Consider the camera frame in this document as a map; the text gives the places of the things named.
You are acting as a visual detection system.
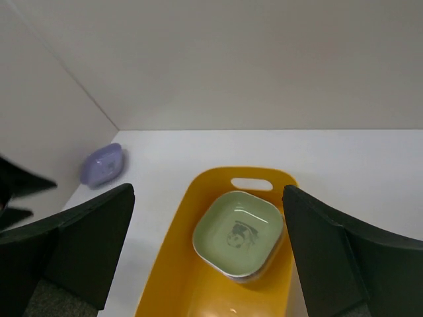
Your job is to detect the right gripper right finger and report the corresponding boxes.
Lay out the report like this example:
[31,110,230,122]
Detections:
[282,185,422,316]

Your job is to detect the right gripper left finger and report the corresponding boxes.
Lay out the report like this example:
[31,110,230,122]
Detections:
[1,183,135,316]

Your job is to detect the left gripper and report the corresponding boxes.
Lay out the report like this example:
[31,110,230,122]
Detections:
[1,157,57,228]

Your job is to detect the lavender plate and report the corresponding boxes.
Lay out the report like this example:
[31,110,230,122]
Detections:
[80,143,124,188]

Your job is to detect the green panda plate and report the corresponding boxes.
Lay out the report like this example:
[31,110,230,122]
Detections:
[192,190,285,277]

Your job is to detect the yellow plastic bin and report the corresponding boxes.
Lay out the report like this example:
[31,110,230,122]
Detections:
[135,166,297,316]

